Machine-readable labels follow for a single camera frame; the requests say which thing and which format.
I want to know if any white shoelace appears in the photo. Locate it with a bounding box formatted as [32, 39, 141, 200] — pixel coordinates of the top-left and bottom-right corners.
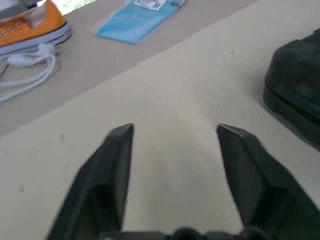
[0, 42, 57, 103]

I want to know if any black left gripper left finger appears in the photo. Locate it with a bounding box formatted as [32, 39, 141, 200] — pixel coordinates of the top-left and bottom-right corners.
[46, 123, 135, 240]

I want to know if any black case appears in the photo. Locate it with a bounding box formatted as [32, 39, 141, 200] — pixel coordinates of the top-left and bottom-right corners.
[262, 29, 320, 152]

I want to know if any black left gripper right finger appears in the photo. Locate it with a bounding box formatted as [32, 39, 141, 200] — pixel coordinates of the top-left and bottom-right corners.
[216, 123, 320, 240]

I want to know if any orange canvas sneaker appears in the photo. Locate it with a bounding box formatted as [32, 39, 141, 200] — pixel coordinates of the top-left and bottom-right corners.
[0, 0, 73, 56]

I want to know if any blue cloth in clear bag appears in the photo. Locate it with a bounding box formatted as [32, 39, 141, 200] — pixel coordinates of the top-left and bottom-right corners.
[89, 0, 187, 46]

